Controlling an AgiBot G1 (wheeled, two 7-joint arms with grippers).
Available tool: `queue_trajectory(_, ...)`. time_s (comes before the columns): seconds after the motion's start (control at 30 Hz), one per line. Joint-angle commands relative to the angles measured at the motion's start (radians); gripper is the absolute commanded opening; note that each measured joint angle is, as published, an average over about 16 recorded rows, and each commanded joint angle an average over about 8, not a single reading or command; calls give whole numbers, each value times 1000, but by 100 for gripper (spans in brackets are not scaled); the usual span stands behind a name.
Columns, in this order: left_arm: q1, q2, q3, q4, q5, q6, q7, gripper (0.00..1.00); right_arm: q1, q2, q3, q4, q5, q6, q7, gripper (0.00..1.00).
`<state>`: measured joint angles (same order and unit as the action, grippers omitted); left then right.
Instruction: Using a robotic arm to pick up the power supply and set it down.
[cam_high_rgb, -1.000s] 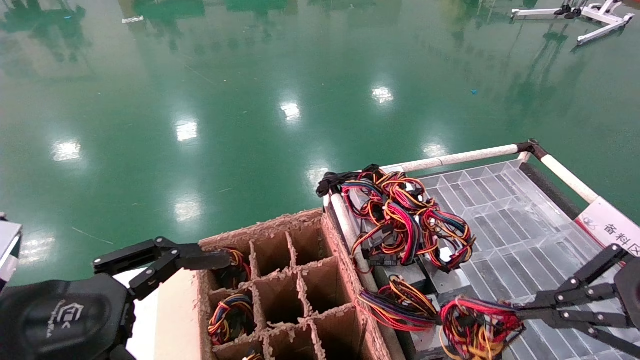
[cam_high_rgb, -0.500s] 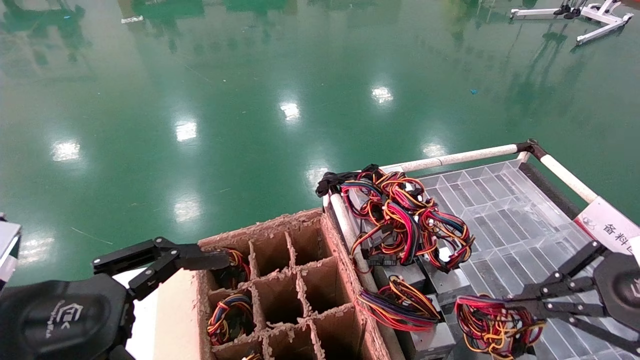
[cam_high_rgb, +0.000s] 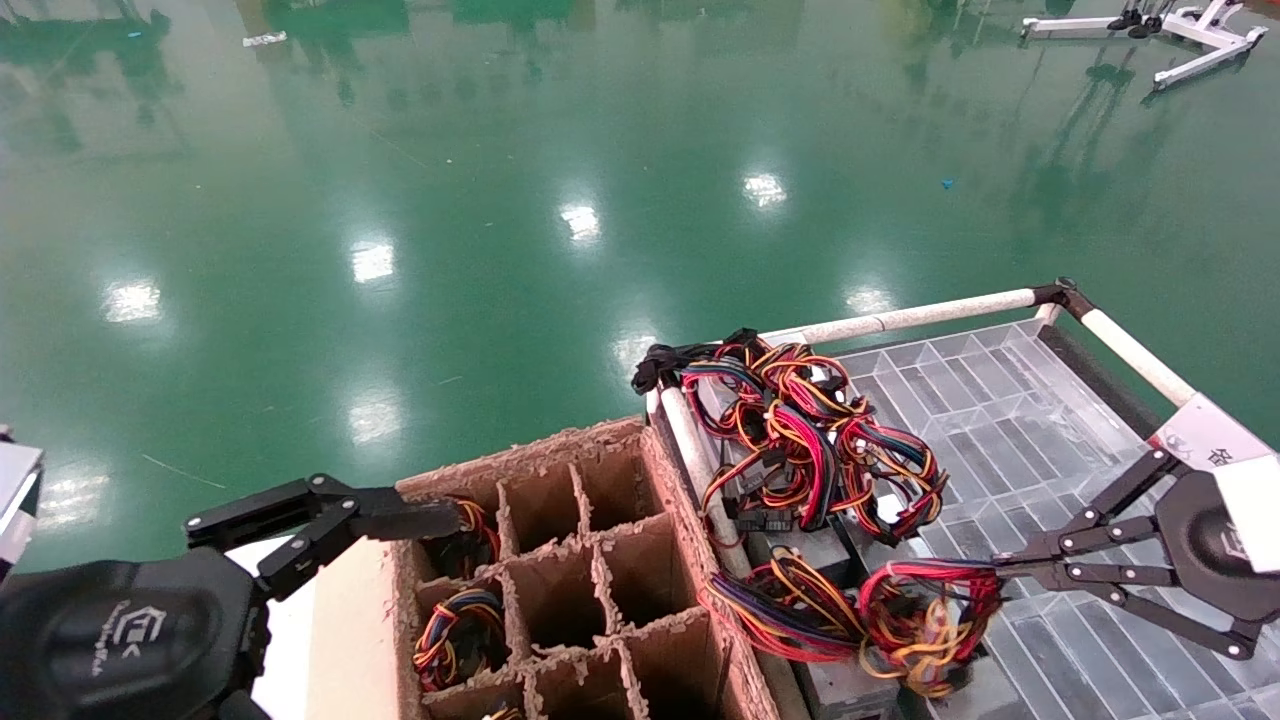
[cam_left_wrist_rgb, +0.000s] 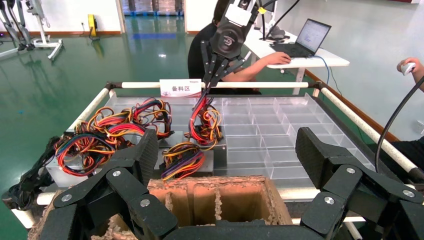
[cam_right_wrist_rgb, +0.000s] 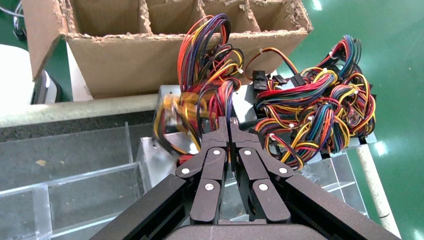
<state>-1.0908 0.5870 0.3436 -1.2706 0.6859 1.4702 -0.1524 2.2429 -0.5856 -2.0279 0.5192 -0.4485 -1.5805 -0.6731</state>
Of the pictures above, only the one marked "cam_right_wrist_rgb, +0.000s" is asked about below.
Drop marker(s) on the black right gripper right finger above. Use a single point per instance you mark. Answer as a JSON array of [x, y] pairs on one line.
[[255, 165]]

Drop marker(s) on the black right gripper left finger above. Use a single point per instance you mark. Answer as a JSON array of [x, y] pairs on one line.
[[208, 165]]

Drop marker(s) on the clear acrylic divider tray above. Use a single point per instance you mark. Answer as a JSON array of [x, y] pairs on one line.
[[82, 185]]

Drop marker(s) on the brown cardboard divider box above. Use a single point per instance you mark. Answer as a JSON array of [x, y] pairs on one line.
[[132, 63]]

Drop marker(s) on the dark grey rounded device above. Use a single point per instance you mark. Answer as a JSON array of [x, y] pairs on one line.
[[46, 89]]

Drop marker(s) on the white rounded robot shell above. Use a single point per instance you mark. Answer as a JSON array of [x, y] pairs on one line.
[[13, 76]]

